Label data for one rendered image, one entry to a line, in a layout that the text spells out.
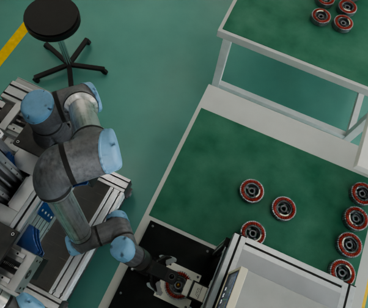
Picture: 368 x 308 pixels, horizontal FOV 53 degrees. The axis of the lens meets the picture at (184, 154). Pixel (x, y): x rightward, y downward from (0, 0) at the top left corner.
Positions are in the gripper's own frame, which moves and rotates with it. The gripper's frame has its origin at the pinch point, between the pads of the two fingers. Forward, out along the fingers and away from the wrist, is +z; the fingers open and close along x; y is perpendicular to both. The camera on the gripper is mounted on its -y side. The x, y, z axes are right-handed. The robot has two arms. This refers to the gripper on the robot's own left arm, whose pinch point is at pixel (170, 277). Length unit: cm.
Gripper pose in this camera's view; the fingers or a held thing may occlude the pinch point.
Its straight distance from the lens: 152.1
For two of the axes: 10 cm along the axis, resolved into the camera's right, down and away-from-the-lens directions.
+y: -8.3, -1.7, 5.4
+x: -4.0, 8.4, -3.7
